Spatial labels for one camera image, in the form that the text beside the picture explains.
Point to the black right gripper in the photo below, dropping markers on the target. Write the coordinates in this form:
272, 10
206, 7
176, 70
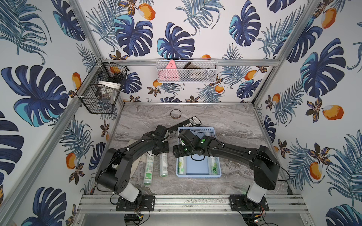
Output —
177, 149

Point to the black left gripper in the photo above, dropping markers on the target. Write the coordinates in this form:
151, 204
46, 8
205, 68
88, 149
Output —
168, 129

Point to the green cap plastic wrap roll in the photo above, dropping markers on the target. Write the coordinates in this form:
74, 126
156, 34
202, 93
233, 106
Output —
163, 165

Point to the green label plastic wrap roll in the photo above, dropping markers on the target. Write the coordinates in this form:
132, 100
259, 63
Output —
182, 165

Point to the light blue perforated plastic basket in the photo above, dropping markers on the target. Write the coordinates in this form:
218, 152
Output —
197, 166

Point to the barcode label plastic wrap roll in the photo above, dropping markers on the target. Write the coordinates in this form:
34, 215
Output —
148, 174

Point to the red label plastic wrap roll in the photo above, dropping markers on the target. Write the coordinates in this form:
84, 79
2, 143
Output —
213, 167

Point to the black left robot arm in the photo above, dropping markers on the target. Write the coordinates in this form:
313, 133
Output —
115, 166

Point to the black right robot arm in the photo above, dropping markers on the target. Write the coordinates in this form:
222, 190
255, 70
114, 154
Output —
261, 160

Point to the brown item in mesh basket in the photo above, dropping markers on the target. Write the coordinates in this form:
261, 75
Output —
190, 65

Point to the black white calculator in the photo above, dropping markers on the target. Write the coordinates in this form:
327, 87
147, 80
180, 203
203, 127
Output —
191, 122

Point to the beige paper pouch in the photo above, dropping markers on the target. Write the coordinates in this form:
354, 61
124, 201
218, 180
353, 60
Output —
135, 164

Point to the pink triangular item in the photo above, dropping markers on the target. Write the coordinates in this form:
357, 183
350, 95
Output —
169, 73

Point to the white mesh wall basket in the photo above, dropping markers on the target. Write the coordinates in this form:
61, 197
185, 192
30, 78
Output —
207, 73

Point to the white bowl in wire basket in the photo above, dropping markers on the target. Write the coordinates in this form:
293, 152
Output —
104, 87

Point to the black wire wall basket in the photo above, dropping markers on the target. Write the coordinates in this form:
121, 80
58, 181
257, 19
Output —
97, 102

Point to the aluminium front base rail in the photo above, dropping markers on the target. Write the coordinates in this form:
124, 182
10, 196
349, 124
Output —
182, 204

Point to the aluminium corner frame post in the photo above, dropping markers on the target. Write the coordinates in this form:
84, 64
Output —
285, 50

